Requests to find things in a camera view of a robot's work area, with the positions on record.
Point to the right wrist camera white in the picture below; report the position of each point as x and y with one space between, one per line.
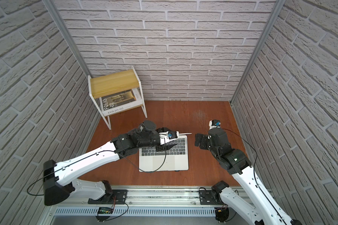
214 124

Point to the aluminium mounting rail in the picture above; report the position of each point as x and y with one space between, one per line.
140 201

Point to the right controller board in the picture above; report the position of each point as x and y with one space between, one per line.
222 214

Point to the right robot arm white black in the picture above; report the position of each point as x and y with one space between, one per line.
263 210

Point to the silver laptop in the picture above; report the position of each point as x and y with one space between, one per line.
176 159

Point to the Folio 02 book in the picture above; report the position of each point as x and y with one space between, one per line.
121 101

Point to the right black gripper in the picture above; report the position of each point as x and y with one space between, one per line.
201 138

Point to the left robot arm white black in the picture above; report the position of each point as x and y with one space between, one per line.
61 179

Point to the left controller board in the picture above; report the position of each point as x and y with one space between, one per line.
105 211

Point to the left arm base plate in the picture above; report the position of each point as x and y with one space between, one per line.
118 196

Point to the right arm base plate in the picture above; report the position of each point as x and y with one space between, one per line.
209 197

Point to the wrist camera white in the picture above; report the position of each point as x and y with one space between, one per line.
168 136
214 124

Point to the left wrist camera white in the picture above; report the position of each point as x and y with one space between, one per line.
168 136

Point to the controller board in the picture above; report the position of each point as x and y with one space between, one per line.
222 214
105 211

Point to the white shelf with wooden top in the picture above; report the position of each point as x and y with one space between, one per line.
111 84

